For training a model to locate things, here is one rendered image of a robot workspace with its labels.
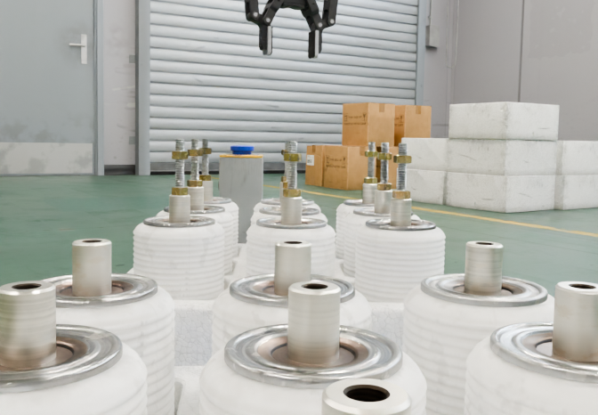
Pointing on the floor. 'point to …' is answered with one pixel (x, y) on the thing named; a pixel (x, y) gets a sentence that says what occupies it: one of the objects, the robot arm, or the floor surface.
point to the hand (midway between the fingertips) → (290, 47)
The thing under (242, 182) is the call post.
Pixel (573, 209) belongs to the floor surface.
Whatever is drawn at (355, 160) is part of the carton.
